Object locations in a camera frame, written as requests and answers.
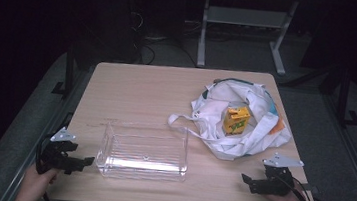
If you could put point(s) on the white tote bag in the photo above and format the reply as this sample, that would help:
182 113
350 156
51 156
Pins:
256 139

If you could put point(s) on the person's left hand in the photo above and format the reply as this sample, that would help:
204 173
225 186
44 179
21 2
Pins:
37 182

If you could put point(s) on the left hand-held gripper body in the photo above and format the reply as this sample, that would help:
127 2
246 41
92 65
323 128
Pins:
56 154

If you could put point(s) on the white metal desk frame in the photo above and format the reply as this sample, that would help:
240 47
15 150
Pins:
242 16

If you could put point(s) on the black metal stand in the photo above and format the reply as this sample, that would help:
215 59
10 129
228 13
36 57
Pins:
69 72
344 98

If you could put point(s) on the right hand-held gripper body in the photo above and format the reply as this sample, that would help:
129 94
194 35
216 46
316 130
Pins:
277 179

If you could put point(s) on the yellow drink carton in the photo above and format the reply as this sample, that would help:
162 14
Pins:
235 120

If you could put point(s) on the clear plastic box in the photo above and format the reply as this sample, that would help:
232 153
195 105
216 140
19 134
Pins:
143 153

